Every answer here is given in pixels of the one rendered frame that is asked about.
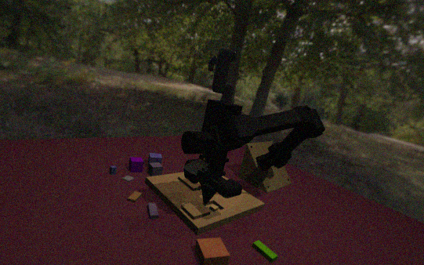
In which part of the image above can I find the green rectangular block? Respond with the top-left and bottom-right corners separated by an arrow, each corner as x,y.
252,240 -> 277,263

